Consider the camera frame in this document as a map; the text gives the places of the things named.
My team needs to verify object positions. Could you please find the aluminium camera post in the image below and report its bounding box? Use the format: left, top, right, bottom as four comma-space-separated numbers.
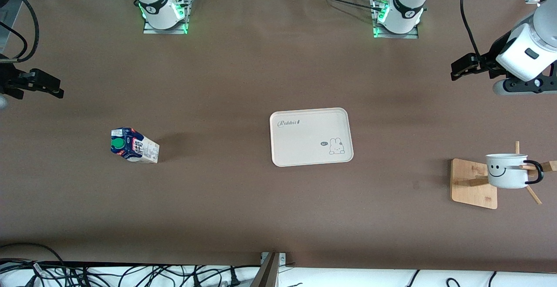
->
250, 251, 286, 287

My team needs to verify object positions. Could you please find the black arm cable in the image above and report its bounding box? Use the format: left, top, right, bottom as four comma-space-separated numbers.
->
0, 0, 40, 64
460, 0, 486, 61

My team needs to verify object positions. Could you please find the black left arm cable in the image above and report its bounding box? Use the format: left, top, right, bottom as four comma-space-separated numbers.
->
460, 0, 486, 61

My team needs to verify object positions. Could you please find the brown table mat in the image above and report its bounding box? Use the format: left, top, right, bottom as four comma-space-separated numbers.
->
0, 0, 557, 274

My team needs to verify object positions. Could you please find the white smiley mug black handle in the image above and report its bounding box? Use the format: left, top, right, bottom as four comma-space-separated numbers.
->
486, 153, 544, 189

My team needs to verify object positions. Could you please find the blue milk carton green cap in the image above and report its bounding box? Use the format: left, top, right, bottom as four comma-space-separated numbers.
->
111, 127, 160, 164

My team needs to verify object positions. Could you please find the cream rabbit print tray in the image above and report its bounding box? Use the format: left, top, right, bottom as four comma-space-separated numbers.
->
269, 108, 354, 167

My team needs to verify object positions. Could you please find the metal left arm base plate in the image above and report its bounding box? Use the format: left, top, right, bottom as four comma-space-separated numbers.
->
372, 0, 419, 39

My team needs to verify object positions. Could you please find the wooden mug stand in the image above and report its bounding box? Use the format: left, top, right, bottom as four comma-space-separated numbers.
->
450, 141, 557, 210

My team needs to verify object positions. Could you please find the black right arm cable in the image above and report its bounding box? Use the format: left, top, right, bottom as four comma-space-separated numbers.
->
0, 0, 40, 64

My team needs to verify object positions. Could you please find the black cable with white tag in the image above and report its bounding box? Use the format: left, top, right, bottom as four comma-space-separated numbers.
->
30, 261, 46, 287

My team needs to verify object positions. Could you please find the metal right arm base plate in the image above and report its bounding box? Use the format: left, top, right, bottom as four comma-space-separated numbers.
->
143, 0, 190, 35

